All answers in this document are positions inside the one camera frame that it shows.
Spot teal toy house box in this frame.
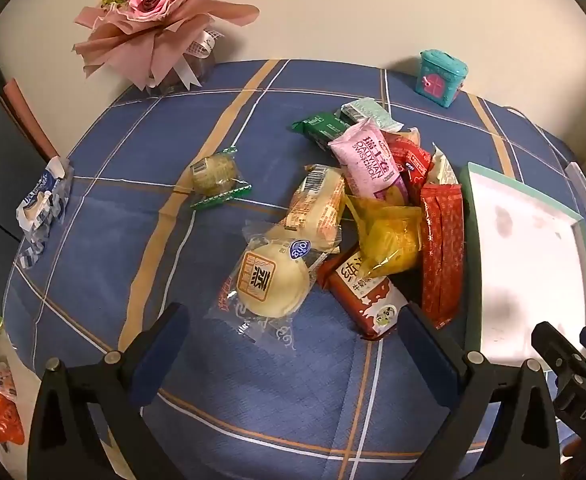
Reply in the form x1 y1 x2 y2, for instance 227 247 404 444
414 50 469 109

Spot light green snack packet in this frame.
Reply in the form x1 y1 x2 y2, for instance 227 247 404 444
340 97 404 133

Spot long red patterned packet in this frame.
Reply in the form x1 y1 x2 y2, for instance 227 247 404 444
419 183 465 330

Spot white power cable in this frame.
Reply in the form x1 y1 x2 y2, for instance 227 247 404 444
504 106 571 163

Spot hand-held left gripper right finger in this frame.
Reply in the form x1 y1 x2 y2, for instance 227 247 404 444
397 301 566 480

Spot cream snack packet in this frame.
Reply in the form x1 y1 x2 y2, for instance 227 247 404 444
425 145 461 186

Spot pale steamed cake clear wrapper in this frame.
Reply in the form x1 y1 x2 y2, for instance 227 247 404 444
204 220 326 356

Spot red snack packet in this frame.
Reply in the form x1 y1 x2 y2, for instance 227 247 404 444
380 130 434 201

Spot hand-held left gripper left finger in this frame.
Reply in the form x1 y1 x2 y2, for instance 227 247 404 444
27 302 191 480

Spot blue plaid tablecloth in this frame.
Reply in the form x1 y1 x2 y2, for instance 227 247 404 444
3 59 586 480

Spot pink roll cake packet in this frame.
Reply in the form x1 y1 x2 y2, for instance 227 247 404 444
328 119 409 201

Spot yellow snack packet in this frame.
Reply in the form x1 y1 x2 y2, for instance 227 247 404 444
343 192 424 278

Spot pink paper flower bouquet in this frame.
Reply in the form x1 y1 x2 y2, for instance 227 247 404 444
72 0 260 92

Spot dark green snack packet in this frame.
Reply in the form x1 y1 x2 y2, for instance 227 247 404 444
291 112 354 150

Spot red-brown packet with cow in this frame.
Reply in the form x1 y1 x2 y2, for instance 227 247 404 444
317 250 409 342

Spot bread packet with orange print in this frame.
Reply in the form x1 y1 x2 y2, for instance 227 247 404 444
285 164 346 253

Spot white power strip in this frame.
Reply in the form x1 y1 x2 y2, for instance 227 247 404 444
563 161 586 196

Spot blue white tissue pack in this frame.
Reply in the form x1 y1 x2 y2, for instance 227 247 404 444
15 156 74 268

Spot round cake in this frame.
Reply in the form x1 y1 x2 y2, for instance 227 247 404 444
175 146 252 210

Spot white box with teal rim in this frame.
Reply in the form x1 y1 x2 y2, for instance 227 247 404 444
459 162 586 366

